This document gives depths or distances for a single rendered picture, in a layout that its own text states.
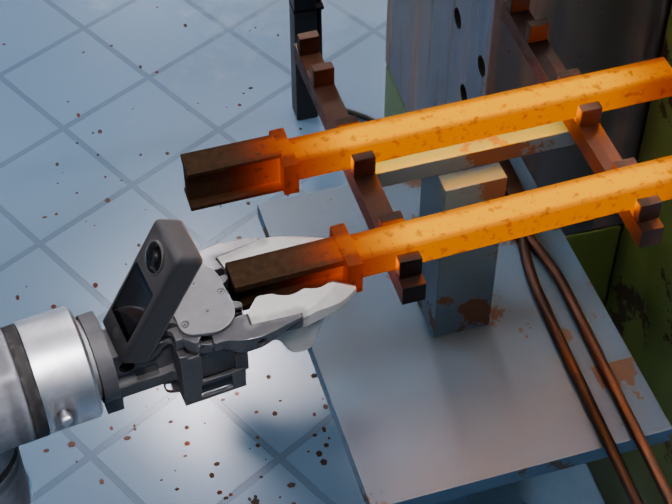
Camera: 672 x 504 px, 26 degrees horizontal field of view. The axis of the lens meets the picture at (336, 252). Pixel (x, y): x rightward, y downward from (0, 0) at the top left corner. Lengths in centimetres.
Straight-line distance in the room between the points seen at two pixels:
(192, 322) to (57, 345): 10
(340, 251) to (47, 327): 24
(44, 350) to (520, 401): 51
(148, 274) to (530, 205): 33
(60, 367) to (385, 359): 44
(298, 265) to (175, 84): 164
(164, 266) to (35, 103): 172
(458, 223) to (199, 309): 22
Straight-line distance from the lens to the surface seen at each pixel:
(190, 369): 113
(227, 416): 225
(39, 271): 247
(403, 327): 146
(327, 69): 132
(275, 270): 114
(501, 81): 163
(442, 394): 141
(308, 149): 124
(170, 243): 106
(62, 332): 110
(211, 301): 113
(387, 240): 117
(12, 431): 111
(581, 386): 142
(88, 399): 111
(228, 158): 122
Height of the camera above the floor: 183
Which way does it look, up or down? 48 degrees down
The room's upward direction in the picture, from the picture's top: straight up
